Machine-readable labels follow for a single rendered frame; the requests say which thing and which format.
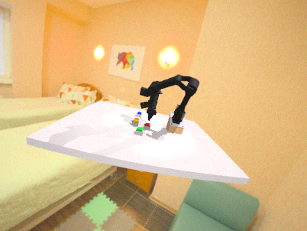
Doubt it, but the red button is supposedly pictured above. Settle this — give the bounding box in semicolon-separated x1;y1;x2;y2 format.
144;123;150;131

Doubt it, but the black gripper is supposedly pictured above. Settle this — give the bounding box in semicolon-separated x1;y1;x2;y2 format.
147;99;158;121

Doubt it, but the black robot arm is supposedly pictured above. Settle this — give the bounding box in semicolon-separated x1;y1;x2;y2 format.
140;74;199;124

